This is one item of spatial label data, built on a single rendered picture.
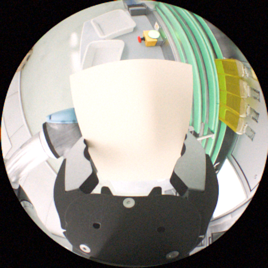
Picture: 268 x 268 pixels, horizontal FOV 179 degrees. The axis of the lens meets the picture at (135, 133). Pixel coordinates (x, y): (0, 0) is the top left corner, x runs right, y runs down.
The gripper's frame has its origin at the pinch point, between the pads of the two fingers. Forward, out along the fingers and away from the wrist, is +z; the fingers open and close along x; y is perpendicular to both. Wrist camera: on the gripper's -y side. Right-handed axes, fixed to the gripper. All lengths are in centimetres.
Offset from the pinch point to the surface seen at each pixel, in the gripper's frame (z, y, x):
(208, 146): 15.2, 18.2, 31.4
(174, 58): 23.3, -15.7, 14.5
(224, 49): 19, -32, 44
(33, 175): 23, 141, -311
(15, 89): 83, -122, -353
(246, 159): -3, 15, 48
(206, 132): 19.2, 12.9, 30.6
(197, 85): 14.0, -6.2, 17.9
